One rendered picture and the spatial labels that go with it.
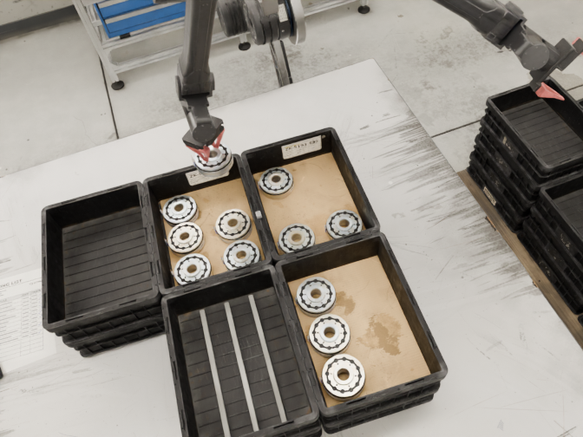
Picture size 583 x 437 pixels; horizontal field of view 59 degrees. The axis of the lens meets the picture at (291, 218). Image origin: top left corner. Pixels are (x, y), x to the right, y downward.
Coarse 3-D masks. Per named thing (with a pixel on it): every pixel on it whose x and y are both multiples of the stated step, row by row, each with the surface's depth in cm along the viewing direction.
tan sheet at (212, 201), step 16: (192, 192) 160; (208, 192) 159; (224, 192) 159; (240, 192) 158; (208, 208) 156; (224, 208) 155; (240, 208) 155; (208, 224) 153; (208, 240) 150; (256, 240) 148; (176, 256) 148; (208, 256) 147; (192, 272) 144
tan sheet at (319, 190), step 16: (304, 160) 163; (320, 160) 162; (256, 176) 161; (304, 176) 160; (320, 176) 159; (336, 176) 158; (304, 192) 156; (320, 192) 155; (336, 192) 155; (272, 208) 154; (288, 208) 153; (304, 208) 153; (320, 208) 152; (336, 208) 152; (352, 208) 151; (272, 224) 151; (288, 224) 150; (304, 224) 150; (320, 224) 149; (320, 240) 146
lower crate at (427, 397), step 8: (440, 384) 122; (432, 392) 122; (408, 400) 121; (416, 400) 126; (424, 400) 131; (384, 408) 121; (392, 408) 126; (400, 408) 130; (408, 408) 130; (320, 416) 121; (360, 416) 121; (368, 416) 125; (376, 416) 129; (336, 424) 120; (344, 424) 125; (352, 424) 129; (360, 424) 129; (328, 432) 128; (336, 432) 128
